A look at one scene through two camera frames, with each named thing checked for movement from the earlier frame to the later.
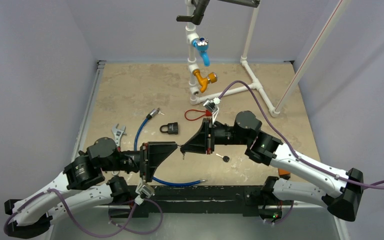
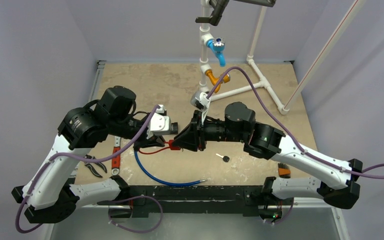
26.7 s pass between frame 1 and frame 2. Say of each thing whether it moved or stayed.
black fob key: stayed
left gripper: moved
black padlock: stayed
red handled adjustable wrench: moved
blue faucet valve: moved
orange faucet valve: moved
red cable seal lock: moved
